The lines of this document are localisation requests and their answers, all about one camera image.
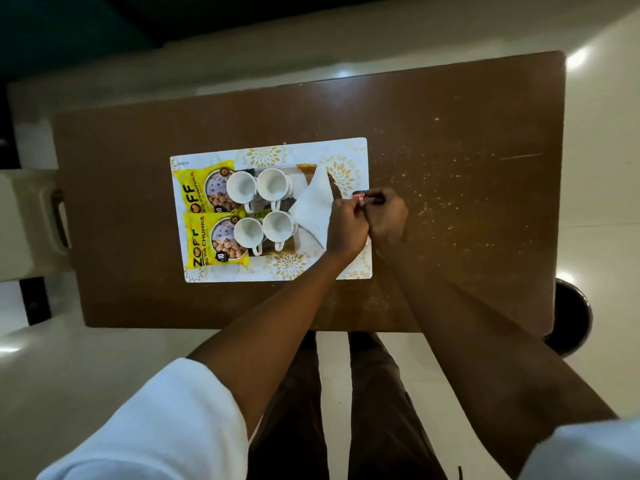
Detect person's right forearm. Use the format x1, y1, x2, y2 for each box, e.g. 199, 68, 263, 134
375, 239, 619, 478

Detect leaf print tray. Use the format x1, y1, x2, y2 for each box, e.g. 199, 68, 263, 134
219, 163, 347, 257

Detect person's left forearm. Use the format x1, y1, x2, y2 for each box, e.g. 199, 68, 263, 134
187, 252, 351, 438

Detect dark green armchair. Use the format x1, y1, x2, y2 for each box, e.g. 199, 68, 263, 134
0, 0, 161, 83

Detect white napkin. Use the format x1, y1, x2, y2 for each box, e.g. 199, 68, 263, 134
289, 164, 335, 251

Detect white floral placemat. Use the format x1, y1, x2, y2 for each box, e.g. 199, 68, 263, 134
169, 137, 373, 284

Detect beige plastic stool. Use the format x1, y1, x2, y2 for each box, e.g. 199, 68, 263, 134
0, 168, 73, 283

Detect person's left hand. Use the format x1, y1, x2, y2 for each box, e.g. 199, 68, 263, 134
325, 197, 370, 263

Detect black baseboard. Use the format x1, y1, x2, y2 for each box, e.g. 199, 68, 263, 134
0, 84, 53, 327

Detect brown trousers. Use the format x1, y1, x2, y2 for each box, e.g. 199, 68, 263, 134
247, 330, 463, 480

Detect black trash bin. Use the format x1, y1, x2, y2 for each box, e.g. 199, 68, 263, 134
542, 278, 593, 358

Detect person's right hand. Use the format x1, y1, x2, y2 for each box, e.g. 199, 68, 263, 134
361, 187, 409, 251

